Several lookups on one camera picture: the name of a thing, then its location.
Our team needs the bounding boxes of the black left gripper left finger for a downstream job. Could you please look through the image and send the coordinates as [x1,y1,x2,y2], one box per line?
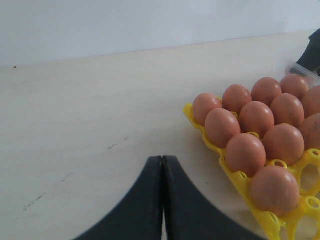
[77,156,163,240]

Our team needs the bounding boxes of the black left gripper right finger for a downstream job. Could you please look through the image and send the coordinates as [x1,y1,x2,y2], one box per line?
[161,156,260,240]

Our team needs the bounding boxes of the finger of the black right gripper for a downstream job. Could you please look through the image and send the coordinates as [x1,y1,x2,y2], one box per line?
[296,29,320,74]

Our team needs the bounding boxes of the brown egg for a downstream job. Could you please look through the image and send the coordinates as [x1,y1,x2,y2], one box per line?
[221,84,252,115]
[204,108,241,149]
[262,123,305,166]
[298,113,320,150]
[192,92,222,126]
[280,74,309,98]
[225,133,266,178]
[238,101,275,139]
[301,85,320,118]
[251,77,282,107]
[249,165,300,216]
[270,93,305,128]

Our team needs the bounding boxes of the clear plastic storage box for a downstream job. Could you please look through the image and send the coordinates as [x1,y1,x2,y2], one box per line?
[285,61,320,87]

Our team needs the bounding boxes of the yellow plastic egg tray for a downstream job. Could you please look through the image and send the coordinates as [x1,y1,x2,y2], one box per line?
[183,103,320,240]

